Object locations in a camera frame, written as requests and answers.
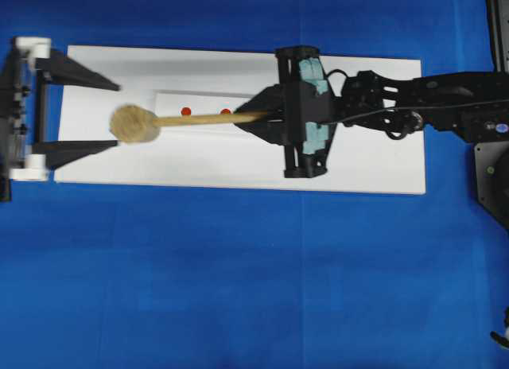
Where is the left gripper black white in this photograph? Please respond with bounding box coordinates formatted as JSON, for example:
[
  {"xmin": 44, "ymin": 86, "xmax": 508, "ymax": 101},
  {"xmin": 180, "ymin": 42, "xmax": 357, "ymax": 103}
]
[{"xmin": 1, "ymin": 37, "xmax": 120, "ymax": 202}]

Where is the wooden mallet hammer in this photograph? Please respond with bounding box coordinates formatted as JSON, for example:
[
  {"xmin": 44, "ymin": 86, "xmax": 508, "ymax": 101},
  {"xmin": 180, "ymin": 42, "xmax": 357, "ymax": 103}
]
[{"xmin": 109, "ymin": 105, "xmax": 269, "ymax": 143}]

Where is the black clip bottom right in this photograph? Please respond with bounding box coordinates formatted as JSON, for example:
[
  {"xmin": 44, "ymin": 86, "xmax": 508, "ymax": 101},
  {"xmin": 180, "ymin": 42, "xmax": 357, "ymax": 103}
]
[{"xmin": 490, "ymin": 307, "xmax": 509, "ymax": 350}]

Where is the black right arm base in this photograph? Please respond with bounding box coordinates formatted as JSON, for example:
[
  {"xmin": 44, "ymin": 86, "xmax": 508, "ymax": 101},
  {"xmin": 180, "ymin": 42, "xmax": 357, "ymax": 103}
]
[{"xmin": 474, "ymin": 0, "xmax": 508, "ymax": 228}]

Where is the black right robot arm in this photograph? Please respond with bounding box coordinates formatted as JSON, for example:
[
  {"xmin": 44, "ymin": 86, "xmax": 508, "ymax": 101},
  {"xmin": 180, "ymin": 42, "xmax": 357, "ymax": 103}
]
[{"xmin": 235, "ymin": 46, "xmax": 508, "ymax": 178}]

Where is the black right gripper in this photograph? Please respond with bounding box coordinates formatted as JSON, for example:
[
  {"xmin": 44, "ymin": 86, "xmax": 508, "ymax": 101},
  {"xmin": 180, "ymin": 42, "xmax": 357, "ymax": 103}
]
[{"xmin": 235, "ymin": 46, "xmax": 336, "ymax": 178}]

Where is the small white raised block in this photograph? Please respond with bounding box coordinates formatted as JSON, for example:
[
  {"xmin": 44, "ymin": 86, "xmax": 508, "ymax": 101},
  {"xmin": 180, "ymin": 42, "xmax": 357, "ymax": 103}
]
[{"xmin": 154, "ymin": 93, "xmax": 248, "ymax": 118}]

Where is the large white foam board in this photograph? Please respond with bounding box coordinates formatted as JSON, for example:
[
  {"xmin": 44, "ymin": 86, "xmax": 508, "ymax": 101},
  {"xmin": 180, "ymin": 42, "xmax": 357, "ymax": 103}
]
[{"xmin": 55, "ymin": 45, "xmax": 426, "ymax": 195}]

